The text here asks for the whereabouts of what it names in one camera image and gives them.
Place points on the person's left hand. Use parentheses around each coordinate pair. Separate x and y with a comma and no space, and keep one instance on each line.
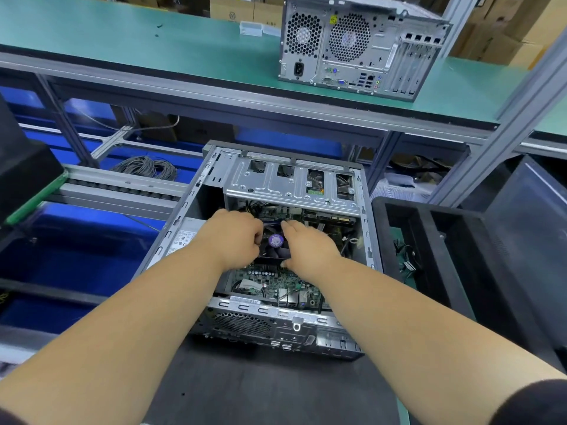
(230,236)

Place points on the person's right hand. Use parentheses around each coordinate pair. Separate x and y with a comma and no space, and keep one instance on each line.
(310,248)

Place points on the green motherboard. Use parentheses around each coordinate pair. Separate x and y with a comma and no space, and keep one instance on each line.
(266,283)

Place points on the grey computer case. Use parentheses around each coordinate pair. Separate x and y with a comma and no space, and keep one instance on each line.
(292,181)

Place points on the grey side panel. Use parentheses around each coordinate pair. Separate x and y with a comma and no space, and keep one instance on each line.
(531,234)

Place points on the person's left forearm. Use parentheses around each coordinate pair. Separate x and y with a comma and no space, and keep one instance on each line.
(115,349)

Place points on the person's right forearm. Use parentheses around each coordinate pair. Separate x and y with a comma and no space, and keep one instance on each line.
(434,349)

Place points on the silver backed desktop computer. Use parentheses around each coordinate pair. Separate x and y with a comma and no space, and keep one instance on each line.
(363,44)

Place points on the person's black right sleeve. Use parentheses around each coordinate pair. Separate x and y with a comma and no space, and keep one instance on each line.
(536,404)

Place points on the silver power supply unit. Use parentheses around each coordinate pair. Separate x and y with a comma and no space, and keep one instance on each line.
(177,239)

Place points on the white plastic bags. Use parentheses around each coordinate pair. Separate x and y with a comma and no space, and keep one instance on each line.
(403,186)

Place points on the empty black foam tray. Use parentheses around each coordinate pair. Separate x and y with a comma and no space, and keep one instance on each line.
(443,261)

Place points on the small clear plastic box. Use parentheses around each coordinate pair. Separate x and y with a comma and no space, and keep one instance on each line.
(252,29)

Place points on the black foam tray with boards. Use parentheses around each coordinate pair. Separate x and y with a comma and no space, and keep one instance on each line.
(22,177)

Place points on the green upper shelf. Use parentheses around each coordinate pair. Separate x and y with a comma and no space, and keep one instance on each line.
(106,48)

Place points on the brown cardboard box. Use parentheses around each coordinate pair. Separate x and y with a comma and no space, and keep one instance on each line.
(244,9)

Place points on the stack of cardboard boxes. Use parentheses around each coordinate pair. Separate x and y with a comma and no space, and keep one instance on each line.
(514,26)

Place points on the grey roller conveyor rail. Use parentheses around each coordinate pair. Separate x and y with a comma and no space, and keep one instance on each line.
(124,192)

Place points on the dark metal frame leg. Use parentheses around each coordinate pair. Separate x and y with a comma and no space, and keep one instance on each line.
(66,119)

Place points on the aluminium frame post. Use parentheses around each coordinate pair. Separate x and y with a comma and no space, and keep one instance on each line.
(505,128)
(459,9)

